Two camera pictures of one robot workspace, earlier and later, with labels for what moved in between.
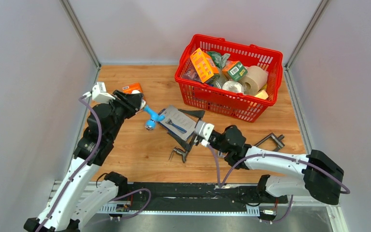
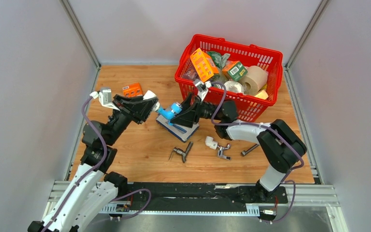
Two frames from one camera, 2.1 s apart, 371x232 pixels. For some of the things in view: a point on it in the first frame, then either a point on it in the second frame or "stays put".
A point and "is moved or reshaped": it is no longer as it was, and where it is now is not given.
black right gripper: [197, 113] → [189, 114]
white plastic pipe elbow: [143, 103] is moved or reshaped
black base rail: [195, 196] stays put
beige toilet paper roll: [255, 79] stays put
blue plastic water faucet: [150, 124] → [176, 108]
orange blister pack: [134, 88] stays put
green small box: [235, 70] stays put
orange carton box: [207, 71] stays put
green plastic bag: [220, 60] stays put
